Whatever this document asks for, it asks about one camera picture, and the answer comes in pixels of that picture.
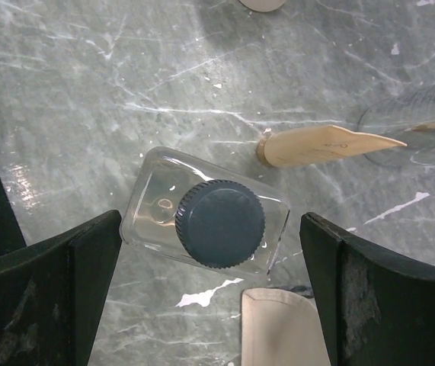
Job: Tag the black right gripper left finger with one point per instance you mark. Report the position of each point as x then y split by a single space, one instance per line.
52 294

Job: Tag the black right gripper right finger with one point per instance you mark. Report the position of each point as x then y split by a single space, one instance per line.
376 306

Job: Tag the cream canvas tote bag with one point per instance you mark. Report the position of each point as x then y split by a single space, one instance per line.
279 327

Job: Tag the cream cylindrical bottle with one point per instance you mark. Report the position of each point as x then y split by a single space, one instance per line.
263 6

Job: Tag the beige squeeze tube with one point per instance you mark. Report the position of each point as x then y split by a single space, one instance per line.
317 144

